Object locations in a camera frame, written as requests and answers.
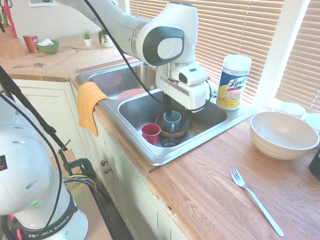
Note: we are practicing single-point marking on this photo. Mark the small spiky potted plant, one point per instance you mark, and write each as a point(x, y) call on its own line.
point(87, 41)

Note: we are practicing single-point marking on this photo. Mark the black object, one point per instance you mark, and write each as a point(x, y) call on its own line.
point(315, 165)

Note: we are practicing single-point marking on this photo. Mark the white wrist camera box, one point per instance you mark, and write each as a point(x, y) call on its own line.
point(193, 75)

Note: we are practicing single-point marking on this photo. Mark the orange cardboard box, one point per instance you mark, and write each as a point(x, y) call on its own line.
point(30, 43)

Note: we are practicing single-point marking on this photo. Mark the white picture frame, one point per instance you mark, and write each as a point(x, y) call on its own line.
point(40, 3)

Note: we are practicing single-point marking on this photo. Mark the white cup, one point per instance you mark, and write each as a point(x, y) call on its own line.
point(292, 108)
point(313, 121)

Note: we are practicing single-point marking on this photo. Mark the grey-blue mug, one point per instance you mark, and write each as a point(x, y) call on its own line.
point(175, 123)

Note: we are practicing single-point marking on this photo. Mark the black camera stand pole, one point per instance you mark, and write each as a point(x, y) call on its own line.
point(15, 88)

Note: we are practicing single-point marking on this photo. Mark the orange dish cloth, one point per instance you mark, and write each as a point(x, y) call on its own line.
point(87, 105)

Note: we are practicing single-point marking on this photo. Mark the wide wooden window blind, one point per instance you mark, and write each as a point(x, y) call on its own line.
point(237, 30)

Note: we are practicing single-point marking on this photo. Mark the wooden knife block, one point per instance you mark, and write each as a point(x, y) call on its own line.
point(10, 47)

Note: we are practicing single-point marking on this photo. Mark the chrome sink hole cap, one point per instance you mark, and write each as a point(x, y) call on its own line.
point(213, 94)

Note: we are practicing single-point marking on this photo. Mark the silver metal spoon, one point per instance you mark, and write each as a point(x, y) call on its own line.
point(39, 64)

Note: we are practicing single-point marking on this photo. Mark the narrow wooden window blind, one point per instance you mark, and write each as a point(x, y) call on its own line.
point(302, 62)

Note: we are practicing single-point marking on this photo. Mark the white crumpled paper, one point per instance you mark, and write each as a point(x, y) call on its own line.
point(46, 42)

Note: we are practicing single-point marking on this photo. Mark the brown wooden bowl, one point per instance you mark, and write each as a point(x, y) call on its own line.
point(175, 134)

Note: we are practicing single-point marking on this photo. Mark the red cup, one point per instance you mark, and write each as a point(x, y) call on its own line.
point(151, 136)

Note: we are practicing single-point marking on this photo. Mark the stainless steel double sink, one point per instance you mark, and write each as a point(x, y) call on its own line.
point(207, 117)

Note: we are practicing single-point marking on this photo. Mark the wooden robot mounting table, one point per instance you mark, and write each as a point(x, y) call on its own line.
point(90, 215)

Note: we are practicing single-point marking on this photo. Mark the green bowl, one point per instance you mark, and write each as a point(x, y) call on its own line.
point(50, 49)

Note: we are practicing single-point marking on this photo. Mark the black sink drain strainer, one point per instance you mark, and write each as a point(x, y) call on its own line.
point(171, 143)

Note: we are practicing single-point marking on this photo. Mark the green metal clamp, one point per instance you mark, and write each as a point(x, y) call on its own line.
point(85, 165)

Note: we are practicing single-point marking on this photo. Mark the Lysol wipes canister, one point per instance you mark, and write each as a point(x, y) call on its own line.
point(232, 82)

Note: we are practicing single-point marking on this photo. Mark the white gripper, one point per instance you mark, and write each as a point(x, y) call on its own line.
point(175, 90)

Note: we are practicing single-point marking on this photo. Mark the pink plate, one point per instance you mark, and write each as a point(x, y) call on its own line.
point(127, 94)

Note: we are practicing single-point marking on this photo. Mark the large cream bowl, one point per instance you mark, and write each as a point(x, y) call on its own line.
point(282, 147)

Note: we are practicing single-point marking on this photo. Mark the silver metal fork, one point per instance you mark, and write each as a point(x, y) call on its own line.
point(237, 178)

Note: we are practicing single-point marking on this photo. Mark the trailing plant in white pot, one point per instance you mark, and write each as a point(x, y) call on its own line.
point(108, 43)

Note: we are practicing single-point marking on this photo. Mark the brass cabinet knob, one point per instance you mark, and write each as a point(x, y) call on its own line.
point(107, 171)
point(103, 162)

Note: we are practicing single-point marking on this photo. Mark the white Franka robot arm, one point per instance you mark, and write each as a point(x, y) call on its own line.
point(160, 20)

